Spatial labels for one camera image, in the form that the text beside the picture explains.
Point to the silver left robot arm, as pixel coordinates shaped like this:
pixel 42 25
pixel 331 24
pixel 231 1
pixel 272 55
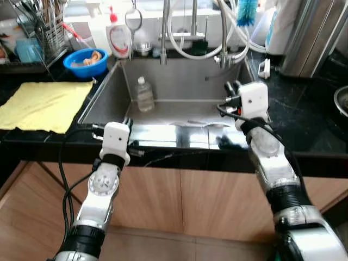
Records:
pixel 100 193

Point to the small white plastic holder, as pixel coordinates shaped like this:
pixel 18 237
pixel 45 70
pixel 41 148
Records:
pixel 264 69

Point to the clear plastic bottle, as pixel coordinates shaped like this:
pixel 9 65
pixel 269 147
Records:
pixel 144 97

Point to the stainless steel sink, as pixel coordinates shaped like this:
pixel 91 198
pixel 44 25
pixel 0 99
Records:
pixel 185 79

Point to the dark green sponge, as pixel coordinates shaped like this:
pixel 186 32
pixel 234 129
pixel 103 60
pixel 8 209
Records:
pixel 199 49

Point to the brown wooden cabinet door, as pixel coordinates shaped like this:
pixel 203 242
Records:
pixel 147 198
pixel 223 204

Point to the blue plastic bowl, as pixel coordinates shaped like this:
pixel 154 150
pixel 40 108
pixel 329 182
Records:
pixel 87 73

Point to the steel tap pipe with bar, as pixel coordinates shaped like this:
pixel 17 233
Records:
pixel 182 37

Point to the white plastic container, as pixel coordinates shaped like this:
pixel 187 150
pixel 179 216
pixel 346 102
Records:
pixel 280 27

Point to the blue bottle brush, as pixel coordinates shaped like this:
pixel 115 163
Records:
pixel 247 12

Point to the small steel cup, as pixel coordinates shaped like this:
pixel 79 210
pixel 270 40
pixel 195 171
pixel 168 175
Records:
pixel 142 50

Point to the beige scrub sponge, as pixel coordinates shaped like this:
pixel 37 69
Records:
pixel 95 56

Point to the steel spring faucet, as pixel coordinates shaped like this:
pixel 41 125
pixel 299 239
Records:
pixel 164 32

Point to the yellow dish cloth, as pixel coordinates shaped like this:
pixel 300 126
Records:
pixel 43 106

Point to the white red pump soap bottle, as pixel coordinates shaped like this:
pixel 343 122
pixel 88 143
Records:
pixel 118 41

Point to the tall stainless steel canister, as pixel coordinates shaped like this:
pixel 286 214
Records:
pixel 312 38

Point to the white spray bottle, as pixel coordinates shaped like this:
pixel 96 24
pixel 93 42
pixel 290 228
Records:
pixel 99 35

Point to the flat steel plate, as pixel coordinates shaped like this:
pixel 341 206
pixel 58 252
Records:
pixel 342 100

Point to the light blue mug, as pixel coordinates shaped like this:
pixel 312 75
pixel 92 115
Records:
pixel 27 51

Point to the brown wooden cabinet side panel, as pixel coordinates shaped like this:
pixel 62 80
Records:
pixel 22 228

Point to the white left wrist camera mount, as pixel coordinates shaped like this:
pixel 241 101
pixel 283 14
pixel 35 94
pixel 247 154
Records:
pixel 115 138

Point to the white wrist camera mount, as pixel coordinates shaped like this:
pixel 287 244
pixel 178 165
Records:
pixel 115 138
pixel 254 100

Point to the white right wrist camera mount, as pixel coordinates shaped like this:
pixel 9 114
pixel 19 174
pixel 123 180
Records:
pixel 254 100

